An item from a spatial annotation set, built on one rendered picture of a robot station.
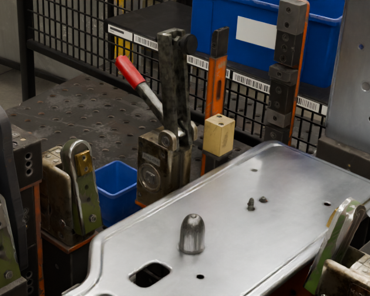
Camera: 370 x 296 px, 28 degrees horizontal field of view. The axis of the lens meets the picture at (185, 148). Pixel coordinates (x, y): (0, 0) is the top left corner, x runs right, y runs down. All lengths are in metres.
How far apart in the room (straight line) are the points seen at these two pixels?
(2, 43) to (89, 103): 1.72
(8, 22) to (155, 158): 2.56
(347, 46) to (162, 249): 0.45
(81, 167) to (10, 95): 2.78
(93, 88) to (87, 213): 1.13
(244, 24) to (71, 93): 0.78
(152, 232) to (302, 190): 0.25
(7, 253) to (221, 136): 0.38
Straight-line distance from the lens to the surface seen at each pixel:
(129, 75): 1.10
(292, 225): 1.01
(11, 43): 3.64
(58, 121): 1.91
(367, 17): 1.16
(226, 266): 0.92
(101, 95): 2.05
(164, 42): 1.02
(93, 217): 0.99
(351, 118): 1.22
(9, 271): 0.90
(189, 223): 0.92
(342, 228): 0.86
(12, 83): 3.85
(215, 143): 1.12
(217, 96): 1.15
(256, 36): 1.39
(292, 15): 1.25
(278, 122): 1.33
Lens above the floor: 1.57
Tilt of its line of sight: 29 degrees down
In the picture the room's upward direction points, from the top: 3 degrees clockwise
